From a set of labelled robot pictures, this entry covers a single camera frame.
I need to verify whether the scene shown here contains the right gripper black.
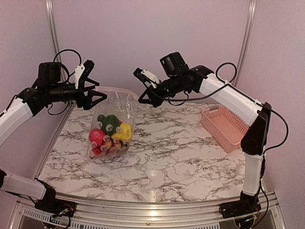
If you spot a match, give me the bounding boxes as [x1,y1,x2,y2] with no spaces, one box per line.
[138,74,189,107]

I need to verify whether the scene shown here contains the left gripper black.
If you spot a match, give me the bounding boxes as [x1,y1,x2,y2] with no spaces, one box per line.
[47,78,106,109]

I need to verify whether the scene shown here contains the clear zip top bag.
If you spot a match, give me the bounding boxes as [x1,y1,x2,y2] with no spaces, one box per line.
[86,86,139,161]

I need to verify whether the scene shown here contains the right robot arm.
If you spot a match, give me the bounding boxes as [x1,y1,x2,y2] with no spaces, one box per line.
[133,52,271,214]

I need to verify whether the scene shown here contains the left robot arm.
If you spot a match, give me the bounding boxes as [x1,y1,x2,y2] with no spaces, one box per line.
[0,60,107,212]

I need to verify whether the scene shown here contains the green fake pepper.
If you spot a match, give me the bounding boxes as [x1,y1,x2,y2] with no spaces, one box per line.
[97,114,120,135]

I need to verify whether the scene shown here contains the red fake pepper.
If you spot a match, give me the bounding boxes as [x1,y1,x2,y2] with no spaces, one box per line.
[89,128,105,145]

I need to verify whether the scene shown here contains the yellow fake pepper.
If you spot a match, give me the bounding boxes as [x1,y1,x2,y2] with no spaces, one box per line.
[111,123,133,141]

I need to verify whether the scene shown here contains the pink plastic basket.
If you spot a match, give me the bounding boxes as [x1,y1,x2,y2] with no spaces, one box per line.
[201,105,249,153]

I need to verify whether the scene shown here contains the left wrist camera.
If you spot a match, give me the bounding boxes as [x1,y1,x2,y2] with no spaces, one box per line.
[73,60,95,89]

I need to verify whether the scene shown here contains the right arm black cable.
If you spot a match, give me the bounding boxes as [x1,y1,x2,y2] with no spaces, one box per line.
[168,62,289,215]

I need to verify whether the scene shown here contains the left aluminium frame post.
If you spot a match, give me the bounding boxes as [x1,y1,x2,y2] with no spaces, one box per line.
[45,0,61,62]

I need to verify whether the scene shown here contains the aluminium frame post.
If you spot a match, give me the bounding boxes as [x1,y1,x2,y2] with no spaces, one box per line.
[234,0,257,86]
[45,0,61,62]

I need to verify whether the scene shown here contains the right aluminium frame post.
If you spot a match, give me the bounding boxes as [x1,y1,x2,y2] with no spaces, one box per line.
[234,0,257,86]

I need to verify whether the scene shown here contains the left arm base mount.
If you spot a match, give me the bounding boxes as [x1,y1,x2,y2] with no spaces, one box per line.
[35,198,76,218]

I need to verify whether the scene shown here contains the aluminium front rail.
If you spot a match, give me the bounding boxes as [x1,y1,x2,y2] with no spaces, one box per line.
[7,189,286,229]

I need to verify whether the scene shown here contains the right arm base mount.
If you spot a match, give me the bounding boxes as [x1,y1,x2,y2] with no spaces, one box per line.
[219,200,261,219]

